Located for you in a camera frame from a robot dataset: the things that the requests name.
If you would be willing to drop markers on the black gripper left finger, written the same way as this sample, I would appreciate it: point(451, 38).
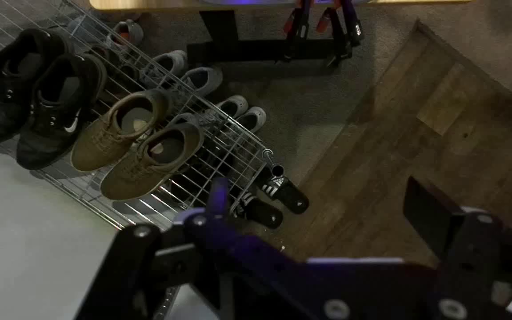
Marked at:
point(122, 273)

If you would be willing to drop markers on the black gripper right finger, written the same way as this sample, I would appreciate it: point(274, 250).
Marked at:
point(444, 225)

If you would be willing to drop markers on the brown suede sneaker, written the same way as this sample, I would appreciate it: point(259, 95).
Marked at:
point(149, 161)
point(110, 130)

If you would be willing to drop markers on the small grey white sneaker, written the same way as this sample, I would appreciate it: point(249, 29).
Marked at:
point(252, 118)
point(231, 106)

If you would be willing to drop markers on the plain black sneaker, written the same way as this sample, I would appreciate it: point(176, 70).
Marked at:
point(12, 82)

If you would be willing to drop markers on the grey shoe red trim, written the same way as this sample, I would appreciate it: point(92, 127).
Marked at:
point(126, 33)

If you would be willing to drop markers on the light wooden table top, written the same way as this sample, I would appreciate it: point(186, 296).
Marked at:
point(208, 4)

